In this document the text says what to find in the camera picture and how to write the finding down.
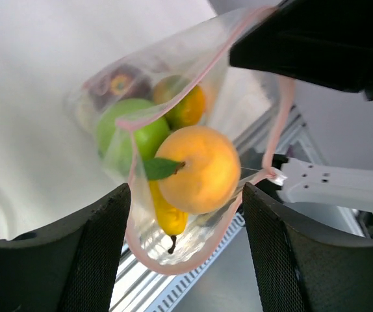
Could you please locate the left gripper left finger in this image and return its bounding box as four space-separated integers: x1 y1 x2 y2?
0 183 131 311

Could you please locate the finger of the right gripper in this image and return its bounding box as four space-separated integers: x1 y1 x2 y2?
229 0 373 93

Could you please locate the clear zip top bag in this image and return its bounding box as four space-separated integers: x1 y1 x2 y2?
66 6 295 275

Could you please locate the yellow mango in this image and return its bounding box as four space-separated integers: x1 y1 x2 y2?
152 75 206 131

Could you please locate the green apple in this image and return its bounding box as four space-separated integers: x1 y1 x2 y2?
96 98 170 176

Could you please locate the red apple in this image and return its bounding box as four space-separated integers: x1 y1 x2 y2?
85 64 151 111

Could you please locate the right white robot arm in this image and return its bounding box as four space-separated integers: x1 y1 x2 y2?
229 1 373 212

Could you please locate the aluminium mounting rail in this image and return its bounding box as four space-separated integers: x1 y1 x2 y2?
114 103 330 312

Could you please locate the white slotted cable duct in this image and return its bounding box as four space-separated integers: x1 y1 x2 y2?
144 213 245 312

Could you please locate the orange fruit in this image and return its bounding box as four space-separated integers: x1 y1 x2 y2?
155 125 241 215

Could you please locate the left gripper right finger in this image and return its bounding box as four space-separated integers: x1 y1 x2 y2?
242 183 373 311

